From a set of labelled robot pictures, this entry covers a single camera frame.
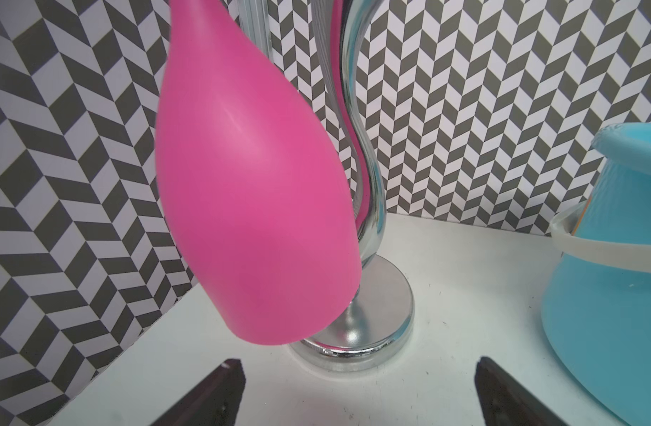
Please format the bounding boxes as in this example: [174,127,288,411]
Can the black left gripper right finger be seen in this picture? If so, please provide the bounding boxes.
[474,357,566,426]

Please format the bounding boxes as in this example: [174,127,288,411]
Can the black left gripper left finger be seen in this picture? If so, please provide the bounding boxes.
[151,359,247,426]

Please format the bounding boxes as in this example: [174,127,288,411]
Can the light blue plastic bucket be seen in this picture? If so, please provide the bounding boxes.
[542,124,651,425]

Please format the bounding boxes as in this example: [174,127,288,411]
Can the chrome glass holder stand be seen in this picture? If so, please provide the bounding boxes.
[234,0,416,372]

